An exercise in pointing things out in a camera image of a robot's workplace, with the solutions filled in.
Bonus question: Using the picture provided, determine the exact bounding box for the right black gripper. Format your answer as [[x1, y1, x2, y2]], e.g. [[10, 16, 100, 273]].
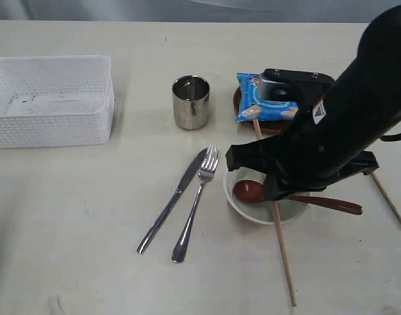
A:
[[226, 110, 380, 200]]

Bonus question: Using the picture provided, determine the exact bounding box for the dark brown round plate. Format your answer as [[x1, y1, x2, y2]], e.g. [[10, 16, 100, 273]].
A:
[[232, 87, 291, 134]]

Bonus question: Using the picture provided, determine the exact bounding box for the pale green ceramic bowl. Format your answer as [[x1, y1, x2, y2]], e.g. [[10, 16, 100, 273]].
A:
[[223, 167, 308, 226]]

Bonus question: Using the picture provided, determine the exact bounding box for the wooden chopstick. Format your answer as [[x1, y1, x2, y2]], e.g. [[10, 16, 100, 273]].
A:
[[370, 172, 401, 226], [252, 119, 297, 307]]

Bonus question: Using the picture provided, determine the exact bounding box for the blue chips bag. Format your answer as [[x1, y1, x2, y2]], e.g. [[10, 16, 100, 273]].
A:
[[236, 73, 299, 122]]

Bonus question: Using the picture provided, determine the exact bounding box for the brown wooden spoon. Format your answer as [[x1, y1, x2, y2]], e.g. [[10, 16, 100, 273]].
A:
[[232, 180, 363, 215]]

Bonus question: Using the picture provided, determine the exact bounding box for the silver fork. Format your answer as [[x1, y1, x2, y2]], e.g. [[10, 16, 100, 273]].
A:
[[171, 145, 219, 263]]

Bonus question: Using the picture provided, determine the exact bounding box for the stainless steel cup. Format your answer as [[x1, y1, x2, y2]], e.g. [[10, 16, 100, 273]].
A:
[[171, 75, 211, 130]]

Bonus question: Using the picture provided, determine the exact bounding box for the silver table knife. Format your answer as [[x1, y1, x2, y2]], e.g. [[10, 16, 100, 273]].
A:
[[137, 148, 207, 255]]

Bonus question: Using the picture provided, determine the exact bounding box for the white perforated plastic basket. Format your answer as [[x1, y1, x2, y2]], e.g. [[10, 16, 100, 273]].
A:
[[0, 55, 115, 148]]

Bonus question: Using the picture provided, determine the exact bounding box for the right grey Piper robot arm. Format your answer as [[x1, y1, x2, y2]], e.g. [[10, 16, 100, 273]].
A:
[[226, 5, 401, 200]]

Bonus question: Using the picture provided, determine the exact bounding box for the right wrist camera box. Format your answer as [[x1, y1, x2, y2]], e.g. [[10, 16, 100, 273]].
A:
[[258, 68, 335, 108]]

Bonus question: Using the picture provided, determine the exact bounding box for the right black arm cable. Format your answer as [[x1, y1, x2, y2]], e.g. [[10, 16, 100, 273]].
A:
[[379, 129, 401, 142]]

